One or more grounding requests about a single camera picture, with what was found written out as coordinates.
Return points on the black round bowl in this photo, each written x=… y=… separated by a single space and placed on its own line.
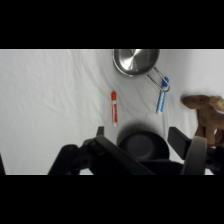
x=143 y=145

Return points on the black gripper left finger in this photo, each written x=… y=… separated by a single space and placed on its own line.
x=100 y=156

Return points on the blue marker pen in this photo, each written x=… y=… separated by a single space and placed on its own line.
x=162 y=96

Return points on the brown plush animal toy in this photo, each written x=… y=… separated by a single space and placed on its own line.
x=208 y=115

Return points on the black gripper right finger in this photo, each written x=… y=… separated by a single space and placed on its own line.
x=186 y=150

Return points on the red marker pen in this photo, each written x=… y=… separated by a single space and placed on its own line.
x=114 y=110

